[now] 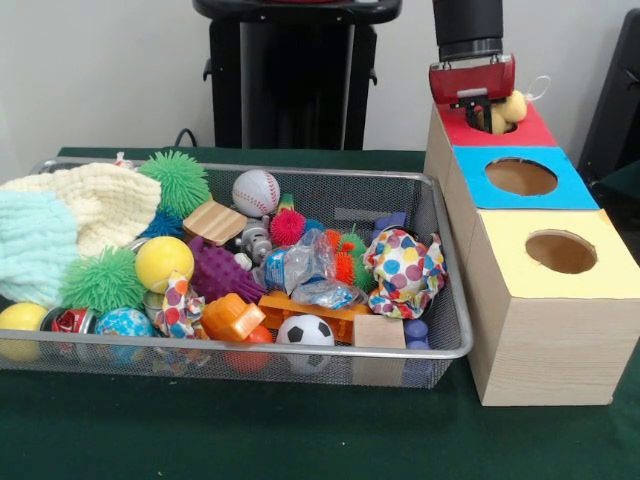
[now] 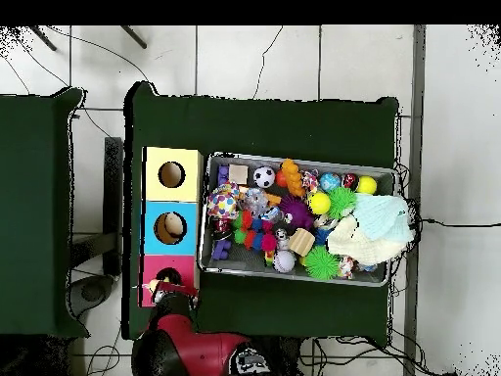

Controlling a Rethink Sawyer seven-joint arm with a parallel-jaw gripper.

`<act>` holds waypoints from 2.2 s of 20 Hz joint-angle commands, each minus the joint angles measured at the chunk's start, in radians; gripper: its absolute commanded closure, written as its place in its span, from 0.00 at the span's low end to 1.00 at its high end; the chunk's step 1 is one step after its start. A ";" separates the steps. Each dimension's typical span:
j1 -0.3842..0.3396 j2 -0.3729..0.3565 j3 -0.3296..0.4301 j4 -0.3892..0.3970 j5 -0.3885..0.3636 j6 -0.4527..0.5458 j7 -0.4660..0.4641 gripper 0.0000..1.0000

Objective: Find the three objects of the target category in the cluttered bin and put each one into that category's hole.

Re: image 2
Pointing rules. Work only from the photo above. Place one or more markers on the black tripod leg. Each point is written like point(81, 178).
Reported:
point(134, 37)
point(43, 38)

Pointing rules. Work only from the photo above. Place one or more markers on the pale yellow plush toy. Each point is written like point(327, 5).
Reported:
point(153, 284)

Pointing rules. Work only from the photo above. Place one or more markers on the smooth yellow ball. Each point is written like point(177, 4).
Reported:
point(366, 185)

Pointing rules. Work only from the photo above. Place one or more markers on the small black and white football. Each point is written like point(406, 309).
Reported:
point(264, 177)

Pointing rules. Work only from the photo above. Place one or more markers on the black upright panel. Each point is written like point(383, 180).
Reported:
point(113, 196)

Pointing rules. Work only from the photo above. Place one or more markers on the orange plastic building block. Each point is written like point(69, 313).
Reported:
point(293, 178)

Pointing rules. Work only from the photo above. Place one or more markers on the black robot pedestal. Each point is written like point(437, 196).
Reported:
point(285, 360)

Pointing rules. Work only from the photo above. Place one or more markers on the cream muslin cloth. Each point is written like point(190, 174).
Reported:
point(360, 244)

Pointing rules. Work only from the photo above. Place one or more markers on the wooden box with three holes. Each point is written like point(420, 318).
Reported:
point(188, 219)

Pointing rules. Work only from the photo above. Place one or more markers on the dark green table cloth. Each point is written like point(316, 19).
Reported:
point(254, 129)

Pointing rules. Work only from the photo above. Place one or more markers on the green spiky rubber ball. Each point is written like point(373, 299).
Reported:
point(321, 262)
point(341, 201)

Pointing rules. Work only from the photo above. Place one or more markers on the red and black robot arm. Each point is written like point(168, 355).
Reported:
point(195, 348)

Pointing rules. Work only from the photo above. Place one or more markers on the mint green muslin cloth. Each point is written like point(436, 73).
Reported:
point(379, 215)

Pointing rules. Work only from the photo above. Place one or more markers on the purple spiky ball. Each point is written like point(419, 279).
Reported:
point(296, 211)

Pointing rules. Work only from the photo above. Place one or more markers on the yellow tennis-style ball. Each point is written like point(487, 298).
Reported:
point(319, 202)

